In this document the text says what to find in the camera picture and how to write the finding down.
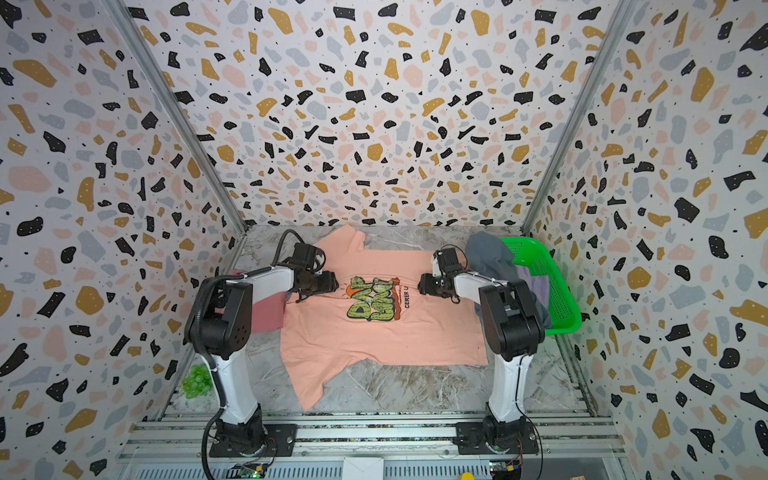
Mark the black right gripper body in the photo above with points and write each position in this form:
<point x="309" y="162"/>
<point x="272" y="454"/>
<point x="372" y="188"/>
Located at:
<point x="430" y="285"/>

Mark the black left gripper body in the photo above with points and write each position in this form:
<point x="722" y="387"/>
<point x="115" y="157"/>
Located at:
<point x="316" y="283"/>

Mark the peach graphic t-shirt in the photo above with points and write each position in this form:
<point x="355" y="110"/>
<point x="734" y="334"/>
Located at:
<point x="377" y="313"/>

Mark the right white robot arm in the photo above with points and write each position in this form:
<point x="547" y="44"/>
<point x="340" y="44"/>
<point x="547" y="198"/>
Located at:
<point x="513" y="331"/>

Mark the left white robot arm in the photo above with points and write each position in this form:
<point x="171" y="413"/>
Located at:
<point x="220" y="326"/>

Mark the grey t-shirt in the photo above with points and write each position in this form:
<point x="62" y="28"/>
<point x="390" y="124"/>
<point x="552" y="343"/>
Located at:
<point x="490" y="256"/>

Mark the folded maroon t-shirt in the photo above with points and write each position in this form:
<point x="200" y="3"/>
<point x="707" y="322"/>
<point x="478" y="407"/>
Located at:
<point x="268" y="314"/>

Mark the lavender t-shirt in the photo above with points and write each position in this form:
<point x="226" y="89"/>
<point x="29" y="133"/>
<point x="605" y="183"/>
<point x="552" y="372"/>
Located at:
<point x="539" y="287"/>

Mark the green plastic laundry basket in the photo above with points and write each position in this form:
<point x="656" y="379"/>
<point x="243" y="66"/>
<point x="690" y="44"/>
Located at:
<point x="563" y="310"/>

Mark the green plastic ball cluster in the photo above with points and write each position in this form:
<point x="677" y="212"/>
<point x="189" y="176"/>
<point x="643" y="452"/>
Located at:
<point x="197" y="382"/>

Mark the right circuit board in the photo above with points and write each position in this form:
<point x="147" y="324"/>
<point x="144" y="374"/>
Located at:
<point x="506" y="470"/>

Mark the left green circuit board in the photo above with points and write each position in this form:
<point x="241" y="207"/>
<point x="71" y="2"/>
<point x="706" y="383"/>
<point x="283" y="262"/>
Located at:
<point x="257" y="471"/>

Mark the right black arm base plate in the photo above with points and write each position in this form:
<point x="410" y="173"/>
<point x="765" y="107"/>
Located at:
<point x="491" y="437"/>

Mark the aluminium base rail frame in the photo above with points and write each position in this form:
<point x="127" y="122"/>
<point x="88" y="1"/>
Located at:
<point x="444" y="437"/>

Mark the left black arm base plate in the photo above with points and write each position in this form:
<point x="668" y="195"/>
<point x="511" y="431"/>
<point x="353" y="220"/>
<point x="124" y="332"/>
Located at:
<point x="273" y="441"/>

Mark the white centre bracket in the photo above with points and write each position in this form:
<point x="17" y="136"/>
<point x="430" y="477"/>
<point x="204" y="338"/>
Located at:
<point x="363" y="468"/>

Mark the left aluminium corner post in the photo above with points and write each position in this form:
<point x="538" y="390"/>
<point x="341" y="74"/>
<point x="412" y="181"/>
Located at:
<point x="120" y="16"/>

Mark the aluminium corner post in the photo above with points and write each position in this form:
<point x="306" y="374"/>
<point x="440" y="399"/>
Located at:
<point x="616" y="27"/>
<point x="120" y="16"/>

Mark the right aluminium corner post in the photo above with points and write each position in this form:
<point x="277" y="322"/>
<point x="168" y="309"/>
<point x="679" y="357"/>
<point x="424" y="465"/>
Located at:
<point x="616" y="27"/>

